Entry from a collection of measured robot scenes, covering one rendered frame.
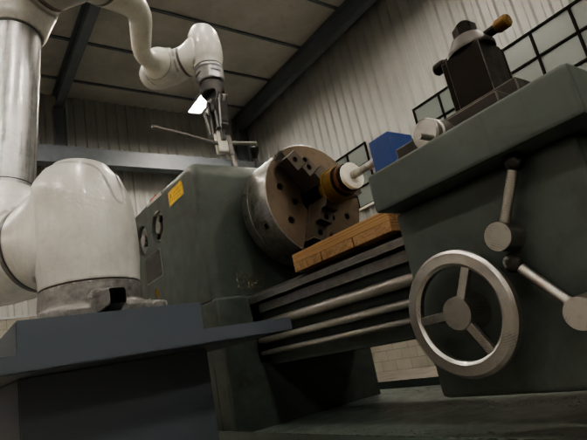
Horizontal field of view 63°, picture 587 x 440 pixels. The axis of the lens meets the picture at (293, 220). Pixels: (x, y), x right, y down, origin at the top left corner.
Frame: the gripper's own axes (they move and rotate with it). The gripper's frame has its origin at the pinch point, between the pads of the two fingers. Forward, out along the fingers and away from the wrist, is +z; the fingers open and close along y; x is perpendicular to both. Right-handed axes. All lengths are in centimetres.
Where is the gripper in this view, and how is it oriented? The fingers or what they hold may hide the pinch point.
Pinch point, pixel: (221, 142)
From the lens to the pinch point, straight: 150.6
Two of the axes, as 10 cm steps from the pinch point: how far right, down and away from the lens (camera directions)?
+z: 1.9, 9.5, -2.6
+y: 5.6, -3.2, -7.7
